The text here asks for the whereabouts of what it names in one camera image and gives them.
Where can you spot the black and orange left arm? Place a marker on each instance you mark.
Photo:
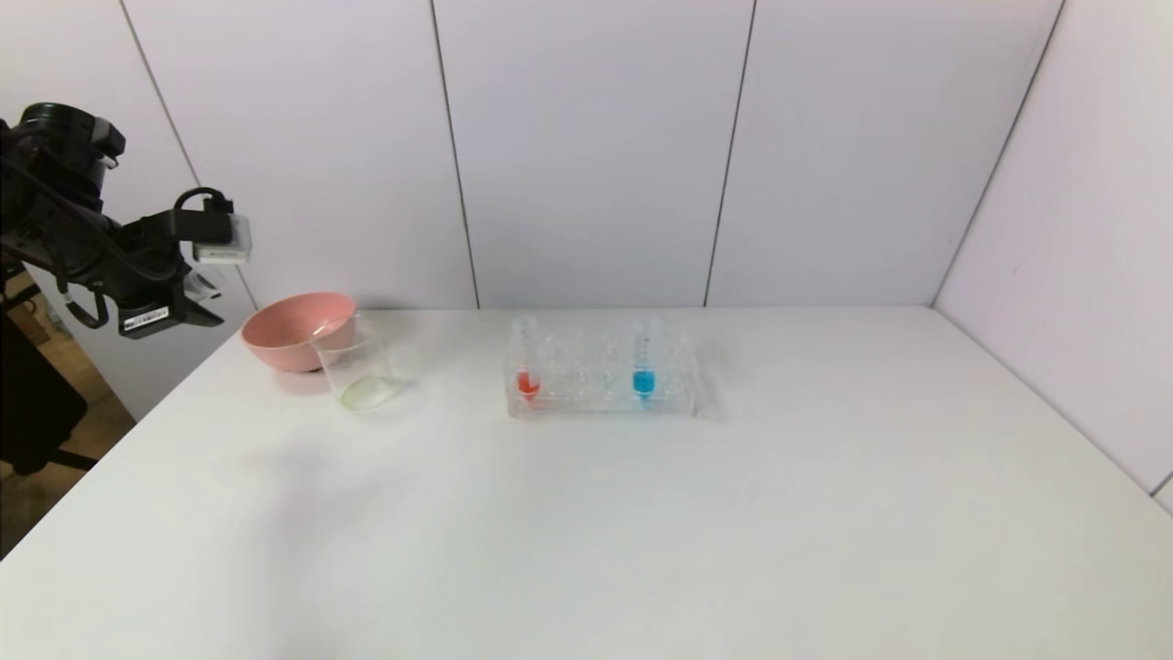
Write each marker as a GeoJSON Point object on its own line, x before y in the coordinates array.
{"type": "Point", "coordinates": [55, 202]}

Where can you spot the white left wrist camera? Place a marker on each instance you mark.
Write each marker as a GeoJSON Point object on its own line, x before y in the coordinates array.
{"type": "Point", "coordinates": [224, 246]}

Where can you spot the black chair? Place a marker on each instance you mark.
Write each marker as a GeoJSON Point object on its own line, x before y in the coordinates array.
{"type": "Point", "coordinates": [37, 412]}

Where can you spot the test tube with blue pigment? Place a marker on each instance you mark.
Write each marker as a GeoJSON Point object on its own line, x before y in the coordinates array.
{"type": "Point", "coordinates": [644, 383]}

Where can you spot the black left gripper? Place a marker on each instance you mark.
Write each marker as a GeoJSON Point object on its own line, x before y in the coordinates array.
{"type": "Point", "coordinates": [149, 319]}

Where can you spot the test tube with red pigment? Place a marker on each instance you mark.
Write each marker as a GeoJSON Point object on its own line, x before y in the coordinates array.
{"type": "Point", "coordinates": [527, 383]}

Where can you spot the clear glass beaker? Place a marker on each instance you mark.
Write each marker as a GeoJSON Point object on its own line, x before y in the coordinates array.
{"type": "Point", "coordinates": [367, 392]}

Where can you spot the clear acrylic test tube rack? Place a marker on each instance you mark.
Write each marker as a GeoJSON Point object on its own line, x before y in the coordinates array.
{"type": "Point", "coordinates": [586, 403]}

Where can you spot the pink bowl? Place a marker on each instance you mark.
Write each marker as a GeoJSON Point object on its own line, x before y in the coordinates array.
{"type": "Point", "coordinates": [284, 335]}

